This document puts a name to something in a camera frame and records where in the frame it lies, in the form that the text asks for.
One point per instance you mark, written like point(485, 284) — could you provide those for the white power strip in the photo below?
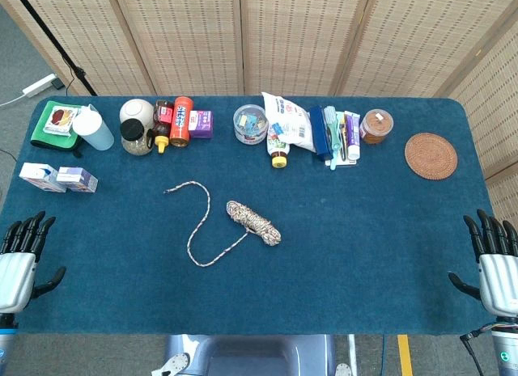
point(39, 85)

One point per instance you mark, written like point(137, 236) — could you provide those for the black tripod stand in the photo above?
point(77, 73)

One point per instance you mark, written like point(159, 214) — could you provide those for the blue felt table cover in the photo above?
point(344, 250)

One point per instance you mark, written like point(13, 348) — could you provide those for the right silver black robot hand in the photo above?
point(499, 279)

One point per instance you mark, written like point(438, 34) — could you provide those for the orange drink can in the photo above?
point(180, 125)

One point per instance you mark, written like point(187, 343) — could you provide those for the white purple carton box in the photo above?
point(77, 180)

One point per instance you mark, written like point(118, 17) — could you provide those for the teal brush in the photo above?
point(331, 117)

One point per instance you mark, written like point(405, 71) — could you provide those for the round woven rattan coaster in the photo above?
point(431, 155)

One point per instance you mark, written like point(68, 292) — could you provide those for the small white bottle yellow cap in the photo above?
point(278, 150)

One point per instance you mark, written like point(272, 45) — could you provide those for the pale blue plastic cup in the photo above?
point(96, 134)

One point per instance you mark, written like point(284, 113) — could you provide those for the clear jar of rubber bands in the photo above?
point(376, 127)

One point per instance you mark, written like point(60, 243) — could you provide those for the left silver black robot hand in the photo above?
point(18, 271)

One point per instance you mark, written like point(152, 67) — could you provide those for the navy blue box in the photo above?
point(319, 137)

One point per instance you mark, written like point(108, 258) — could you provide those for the glass jar black lid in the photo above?
point(135, 143)

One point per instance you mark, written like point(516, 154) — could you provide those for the bamboo folding screen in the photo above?
point(283, 36)

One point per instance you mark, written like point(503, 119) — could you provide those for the brown sauce bottle yellow cap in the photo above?
point(162, 117)

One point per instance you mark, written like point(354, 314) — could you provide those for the purple small box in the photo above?
point(201, 125)

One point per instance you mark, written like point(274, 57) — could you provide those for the clear tub of clips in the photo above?
point(249, 125)

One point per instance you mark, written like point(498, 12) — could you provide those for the purple white toothpaste tube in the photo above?
point(353, 133)

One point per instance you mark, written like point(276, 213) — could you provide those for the white snack packet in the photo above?
point(60, 119)

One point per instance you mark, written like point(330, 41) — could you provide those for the white printed plastic bag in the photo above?
point(291, 117)

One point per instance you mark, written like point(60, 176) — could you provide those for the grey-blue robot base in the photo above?
point(251, 356)

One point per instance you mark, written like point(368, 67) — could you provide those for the white backing card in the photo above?
point(344, 162)

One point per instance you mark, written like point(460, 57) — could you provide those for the white blue carton box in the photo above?
point(38, 177)

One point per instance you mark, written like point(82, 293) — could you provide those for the green cloth pouch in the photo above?
point(40, 135)

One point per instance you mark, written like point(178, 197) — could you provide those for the white round bowl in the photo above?
point(135, 109)

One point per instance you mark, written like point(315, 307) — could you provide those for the slim purple yellow tube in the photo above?
point(342, 133)

